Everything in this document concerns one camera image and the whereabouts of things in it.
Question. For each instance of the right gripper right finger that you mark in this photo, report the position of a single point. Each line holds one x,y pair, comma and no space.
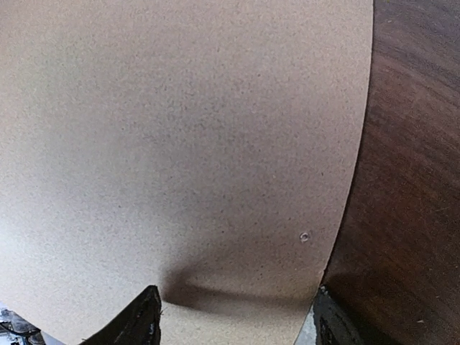
333,325

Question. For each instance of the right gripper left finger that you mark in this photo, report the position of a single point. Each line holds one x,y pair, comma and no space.
138,323

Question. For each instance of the brown backing board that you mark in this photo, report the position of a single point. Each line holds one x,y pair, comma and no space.
205,147

